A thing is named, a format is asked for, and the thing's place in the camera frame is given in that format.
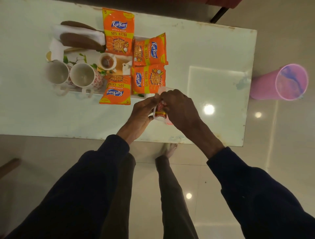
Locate person's right hand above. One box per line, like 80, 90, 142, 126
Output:
160, 89, 225, 159

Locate person's left hand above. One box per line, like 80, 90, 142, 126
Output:
116, 95, 160, 145

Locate pink lidded plastic container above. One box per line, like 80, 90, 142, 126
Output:
152, 86, 174, 125

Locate red candy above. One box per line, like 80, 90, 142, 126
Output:
155, 101, 167, 119

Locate orange snack packet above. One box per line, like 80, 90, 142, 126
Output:
132, 33, 169, 67
99, 75, 132, 106
102, 7, 135, 56
130, 63, 166, 95

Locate white floral mug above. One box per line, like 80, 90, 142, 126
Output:
70, 63, 104, 98
45, 60, 74, 97

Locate white printed tray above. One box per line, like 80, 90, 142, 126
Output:
45, 37, 153, 99

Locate round brown wooden board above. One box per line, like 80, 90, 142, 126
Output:
60, 20, 106, 53

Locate white napkin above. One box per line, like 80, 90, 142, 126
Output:
52, 24, 106, 47

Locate person's right forearm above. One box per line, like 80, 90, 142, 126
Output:
206, 147, 315, 239

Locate person's left forearm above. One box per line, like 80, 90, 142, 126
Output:
5, 135, 130, 239

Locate person's right leg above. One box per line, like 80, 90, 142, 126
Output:
155, 143, 199, 239

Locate person's leg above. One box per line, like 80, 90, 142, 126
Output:
101, 152, 136, 239
155, 143, 199, 239

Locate person's left leg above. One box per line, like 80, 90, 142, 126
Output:
101, 152, 136, 239

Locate pink plastic bin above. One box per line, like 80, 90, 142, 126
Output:
250, 63, 309, 101

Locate red fabric sofa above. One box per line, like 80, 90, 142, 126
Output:
205, 0, 243, 24

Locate wooden chair frame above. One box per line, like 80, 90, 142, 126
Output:
0, 158, 21, 179

